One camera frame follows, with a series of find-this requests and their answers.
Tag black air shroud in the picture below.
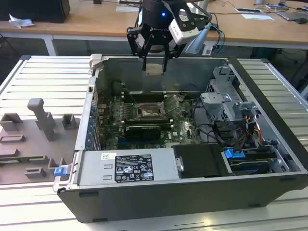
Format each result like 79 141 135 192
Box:
172 143 231 179

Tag green motherboard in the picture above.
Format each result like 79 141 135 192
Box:
100 92 202 150

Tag blue printed paper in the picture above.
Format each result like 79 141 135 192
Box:
234 7 264 13

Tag wooden desk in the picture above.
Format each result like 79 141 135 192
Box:
0 0 308 56

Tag black looped wire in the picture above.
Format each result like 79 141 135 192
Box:
194 122 225 145

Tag metal socket cover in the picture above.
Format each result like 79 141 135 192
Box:
163 95 181 114

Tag black hard disk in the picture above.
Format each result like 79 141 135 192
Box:
226 154 277 176

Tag CPU socket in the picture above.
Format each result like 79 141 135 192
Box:
135 101 169 122

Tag blue disk carrier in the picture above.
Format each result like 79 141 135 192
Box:
223 148 245 159

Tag coloured power wires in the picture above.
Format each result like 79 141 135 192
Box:
237 115 262 145

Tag black round component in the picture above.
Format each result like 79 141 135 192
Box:
111 80 124 94

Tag crumpled white paper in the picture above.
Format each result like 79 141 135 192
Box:
8 13 35 29

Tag silver CPU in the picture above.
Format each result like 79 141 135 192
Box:
145 64 165 77

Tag grey metal disk bay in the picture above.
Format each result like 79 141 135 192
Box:
199 65 243 124

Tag grey power supply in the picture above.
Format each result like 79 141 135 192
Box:
77 148 180 186

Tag black PC case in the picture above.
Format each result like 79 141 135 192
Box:
53 54 308 223

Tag white paper sheet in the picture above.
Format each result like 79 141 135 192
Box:
241 13 275 21

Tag pale blue teach pendant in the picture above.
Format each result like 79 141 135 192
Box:
185 23 214 55

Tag black box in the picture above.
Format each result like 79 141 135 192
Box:
0 0 72 24

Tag grey laptop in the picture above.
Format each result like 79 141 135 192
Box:
276 11 308 23

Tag grey desk hatch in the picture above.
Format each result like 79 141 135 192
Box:
116 6 142 13

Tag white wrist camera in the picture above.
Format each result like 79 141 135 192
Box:
168 18 200 46

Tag grey parts rack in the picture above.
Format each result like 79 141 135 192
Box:
0 97 81 186

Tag black rating label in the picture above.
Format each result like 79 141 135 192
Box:
115 155 154 182

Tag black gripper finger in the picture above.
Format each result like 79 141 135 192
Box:
126 26 155 71
161 35 182 73

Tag grey plastic bracket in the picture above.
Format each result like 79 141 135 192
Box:
234 101 262 121

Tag blue plastic latch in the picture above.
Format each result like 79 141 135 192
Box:
54 167 67 178

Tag silver metal handle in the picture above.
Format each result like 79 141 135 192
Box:
175 156 185 173

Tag blue cable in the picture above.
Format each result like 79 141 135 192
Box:
213 24 226 52

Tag black disk wire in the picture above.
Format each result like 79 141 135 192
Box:
232 124 242 154

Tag metal locking lever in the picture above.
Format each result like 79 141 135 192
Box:
125 93 141 107
161 95 169 117

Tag small graphics card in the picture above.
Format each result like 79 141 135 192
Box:
124 124 161 141

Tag grey plastic case latch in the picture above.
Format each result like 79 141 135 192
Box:
88 54 104 71

